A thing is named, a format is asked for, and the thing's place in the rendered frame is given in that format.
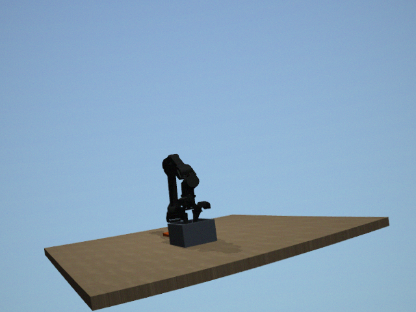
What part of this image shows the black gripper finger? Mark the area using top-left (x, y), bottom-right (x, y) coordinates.
top-left (192, 209), bottom-right (203, 222)
top-left (177, 212), bottom-right (188, 224)

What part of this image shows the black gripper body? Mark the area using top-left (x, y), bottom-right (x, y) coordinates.
top-left (168, 191), bottom-right (211, 214)

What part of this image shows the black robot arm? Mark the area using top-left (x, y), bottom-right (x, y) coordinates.
top-left (162, 154), bottom-right (200, 223)

